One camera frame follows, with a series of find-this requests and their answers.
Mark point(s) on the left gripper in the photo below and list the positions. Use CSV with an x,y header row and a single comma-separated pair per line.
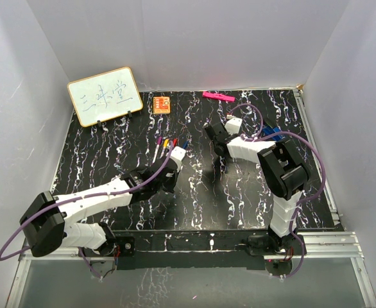
x,y
170,188

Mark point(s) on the white pen yellow end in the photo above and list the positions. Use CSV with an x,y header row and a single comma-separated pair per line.
x,y
163,150

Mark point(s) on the white pen purple end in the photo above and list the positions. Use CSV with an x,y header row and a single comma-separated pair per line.
x,y
156,151

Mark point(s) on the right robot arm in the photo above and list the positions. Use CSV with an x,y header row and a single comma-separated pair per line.
x,y
285,174

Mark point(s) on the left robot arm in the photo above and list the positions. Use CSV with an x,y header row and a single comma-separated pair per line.
x,y
52,222

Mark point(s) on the pink plastic piece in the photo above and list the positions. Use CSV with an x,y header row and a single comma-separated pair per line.
x,y
218,96

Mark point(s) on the blue stapler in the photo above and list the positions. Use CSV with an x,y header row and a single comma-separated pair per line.
x,y
273,132

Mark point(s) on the orange notepad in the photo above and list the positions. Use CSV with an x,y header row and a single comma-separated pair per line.
x,y
161,105

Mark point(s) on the small whiteboard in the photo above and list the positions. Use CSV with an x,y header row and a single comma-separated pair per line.
x,y
105,96

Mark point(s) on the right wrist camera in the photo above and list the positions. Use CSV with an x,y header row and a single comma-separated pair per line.
x,y
233,125

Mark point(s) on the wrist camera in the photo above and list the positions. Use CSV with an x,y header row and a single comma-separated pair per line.
x,y
233,125
177,156

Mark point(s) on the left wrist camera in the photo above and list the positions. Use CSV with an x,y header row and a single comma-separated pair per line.
x,y
177,156

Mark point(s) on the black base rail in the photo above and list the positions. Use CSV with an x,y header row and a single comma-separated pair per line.
x,y
193,249

